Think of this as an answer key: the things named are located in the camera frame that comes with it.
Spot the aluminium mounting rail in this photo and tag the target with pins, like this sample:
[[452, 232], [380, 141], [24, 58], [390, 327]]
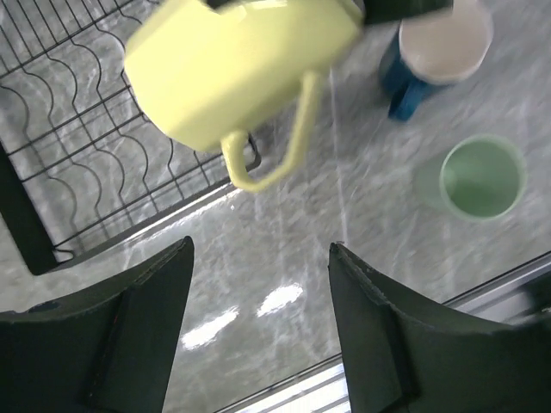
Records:
[[516, 297]]

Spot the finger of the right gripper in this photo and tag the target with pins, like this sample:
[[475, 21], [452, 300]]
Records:
[[228, 5], [383, 11]]

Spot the blue mug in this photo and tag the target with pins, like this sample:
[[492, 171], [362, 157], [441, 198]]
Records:
[[433, 52]]

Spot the light green tumbler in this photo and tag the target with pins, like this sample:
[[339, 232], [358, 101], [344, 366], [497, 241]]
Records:
[[481, 178]]

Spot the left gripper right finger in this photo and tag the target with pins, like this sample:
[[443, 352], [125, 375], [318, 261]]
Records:
[[403, 352]]

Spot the yellow-green faceted mug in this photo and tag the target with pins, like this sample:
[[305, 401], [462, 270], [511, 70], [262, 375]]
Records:
[[207, 79]]

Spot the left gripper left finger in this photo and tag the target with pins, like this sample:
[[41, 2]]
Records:
[[109, 347]]

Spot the black wire dish rack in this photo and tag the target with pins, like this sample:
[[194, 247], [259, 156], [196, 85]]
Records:
[[82, 167]]

